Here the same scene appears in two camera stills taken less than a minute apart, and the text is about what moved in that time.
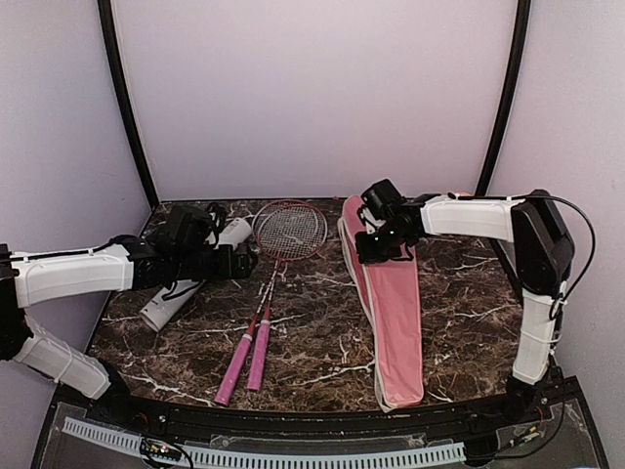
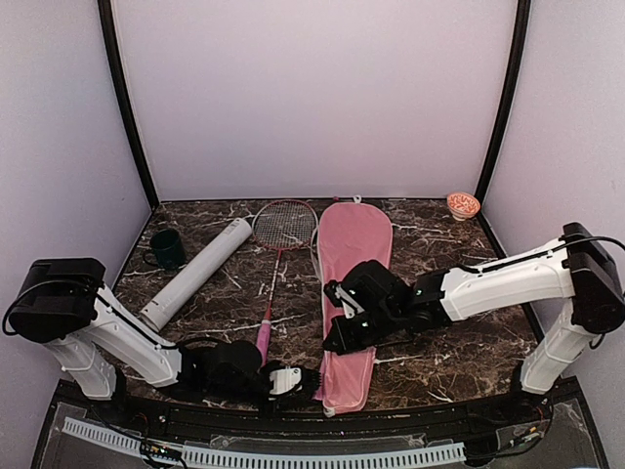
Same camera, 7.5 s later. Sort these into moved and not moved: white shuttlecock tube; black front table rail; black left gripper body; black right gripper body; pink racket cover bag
Moved: black left gripper body; pink racket cover bag; black right gripper body
Not moved: black front table rail; white shuttlecock tube
